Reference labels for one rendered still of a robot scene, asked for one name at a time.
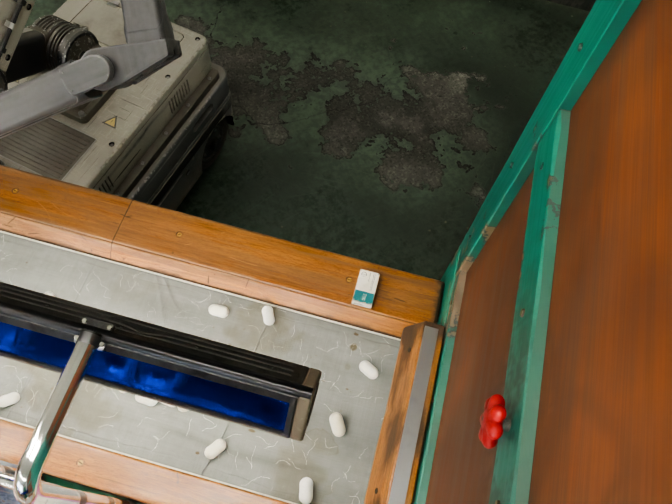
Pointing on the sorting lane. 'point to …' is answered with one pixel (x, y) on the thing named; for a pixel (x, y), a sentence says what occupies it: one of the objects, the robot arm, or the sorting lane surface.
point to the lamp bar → (162, 363)
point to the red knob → (493, 421)
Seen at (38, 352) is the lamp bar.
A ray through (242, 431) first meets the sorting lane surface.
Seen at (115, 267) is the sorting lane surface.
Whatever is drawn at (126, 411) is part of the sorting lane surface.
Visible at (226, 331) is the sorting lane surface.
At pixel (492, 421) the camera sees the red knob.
